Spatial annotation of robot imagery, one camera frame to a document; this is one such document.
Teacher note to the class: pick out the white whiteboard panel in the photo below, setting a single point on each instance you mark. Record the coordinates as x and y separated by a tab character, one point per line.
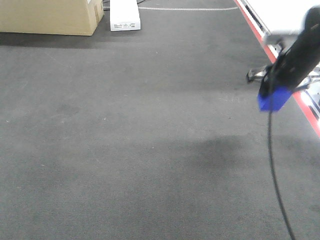
281	20

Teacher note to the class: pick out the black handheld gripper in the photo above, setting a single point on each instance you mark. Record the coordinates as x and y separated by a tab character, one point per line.
294	65

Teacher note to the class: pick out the large open cardboard box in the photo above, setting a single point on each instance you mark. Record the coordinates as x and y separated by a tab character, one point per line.
53	17

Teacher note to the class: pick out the long white product box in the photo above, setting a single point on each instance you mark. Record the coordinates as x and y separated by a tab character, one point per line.
124	15

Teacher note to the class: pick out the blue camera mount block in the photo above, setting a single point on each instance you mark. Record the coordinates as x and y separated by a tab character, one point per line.
274	100

